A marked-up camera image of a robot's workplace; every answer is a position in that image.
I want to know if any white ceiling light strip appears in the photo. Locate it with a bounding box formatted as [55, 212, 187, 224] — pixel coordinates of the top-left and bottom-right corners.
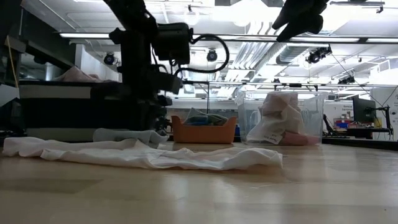
[366, 37, 398, 44]
[290, 36, 361, 43]
[58, 32, 110, 39]

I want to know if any dark shelving frame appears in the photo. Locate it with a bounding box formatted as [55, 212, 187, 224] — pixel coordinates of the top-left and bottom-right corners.
[0, 18, 78, 83]

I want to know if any white cloth with tags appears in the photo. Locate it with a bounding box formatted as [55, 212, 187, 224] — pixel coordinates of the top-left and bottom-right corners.
[246, 104, 305, 145]

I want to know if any silver ventilation duct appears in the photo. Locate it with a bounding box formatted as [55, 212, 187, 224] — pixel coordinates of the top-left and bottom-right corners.
[275, 30, 331, 65]

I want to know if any grey sock with blue toe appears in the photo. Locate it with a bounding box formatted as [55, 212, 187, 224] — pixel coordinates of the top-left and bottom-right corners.
[185, 114, 229, 126]

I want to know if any grey angled panel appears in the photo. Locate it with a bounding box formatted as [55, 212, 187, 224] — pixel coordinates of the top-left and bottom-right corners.
[0, 83, 20, 108]

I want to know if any orange plastic bin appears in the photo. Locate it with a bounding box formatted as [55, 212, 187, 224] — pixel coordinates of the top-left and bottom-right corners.
[170, 114, 238, 144]

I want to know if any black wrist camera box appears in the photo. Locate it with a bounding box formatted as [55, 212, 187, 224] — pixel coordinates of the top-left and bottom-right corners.
[152, 23, 192, 65]

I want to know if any plain white cloth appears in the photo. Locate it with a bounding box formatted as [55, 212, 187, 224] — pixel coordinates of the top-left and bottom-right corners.
[260, 92, 300, 116]

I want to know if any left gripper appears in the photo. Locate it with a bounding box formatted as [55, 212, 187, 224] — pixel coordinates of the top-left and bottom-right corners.
[119, 63, 184, 134]

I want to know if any pale grey-green sock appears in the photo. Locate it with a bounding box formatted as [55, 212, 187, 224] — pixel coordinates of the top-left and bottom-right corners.
[183, 107, 215, 122]

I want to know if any deep pink cloth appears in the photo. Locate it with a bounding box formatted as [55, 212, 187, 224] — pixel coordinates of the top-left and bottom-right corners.
[279, 131, 320, 146]

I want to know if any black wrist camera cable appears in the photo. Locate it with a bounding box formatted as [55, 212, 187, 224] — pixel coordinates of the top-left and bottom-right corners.
[174, 34, 231, 75]

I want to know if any black spotlight cluster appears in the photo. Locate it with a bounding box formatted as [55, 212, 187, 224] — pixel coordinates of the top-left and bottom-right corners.
[305, 45, 333, 65]
[338, 75, 356, 85]

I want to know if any navy fabric storage bin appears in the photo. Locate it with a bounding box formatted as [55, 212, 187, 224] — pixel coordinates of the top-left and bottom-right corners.
[18, 80, 150, 143]

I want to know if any black track light bar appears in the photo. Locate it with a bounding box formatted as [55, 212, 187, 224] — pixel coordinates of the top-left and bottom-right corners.
[329, 0, 386, 14]

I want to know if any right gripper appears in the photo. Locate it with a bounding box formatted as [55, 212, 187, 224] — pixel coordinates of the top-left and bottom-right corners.
[271, 0, 330, 43]

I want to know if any black computer monitor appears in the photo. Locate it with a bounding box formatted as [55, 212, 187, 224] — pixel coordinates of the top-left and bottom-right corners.
[352, 95, 377, 124]

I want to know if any clear plastic bin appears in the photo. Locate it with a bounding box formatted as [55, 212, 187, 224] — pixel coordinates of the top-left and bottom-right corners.
[235, 91, 326, 146]

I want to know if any black extrusion frame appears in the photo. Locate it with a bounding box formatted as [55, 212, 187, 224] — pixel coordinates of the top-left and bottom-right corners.
[320, 136, 398, 152]

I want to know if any large pale pink cloth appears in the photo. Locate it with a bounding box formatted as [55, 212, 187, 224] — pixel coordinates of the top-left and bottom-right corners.
[2, 136, 284, 171]

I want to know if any black curved stand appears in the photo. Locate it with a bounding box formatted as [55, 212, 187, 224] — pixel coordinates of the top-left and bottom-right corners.
[322, 113, 337, 135]

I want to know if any yellow hanging cable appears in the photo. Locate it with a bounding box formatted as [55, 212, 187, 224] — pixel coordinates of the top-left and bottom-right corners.
[5, 37, 17, 88]

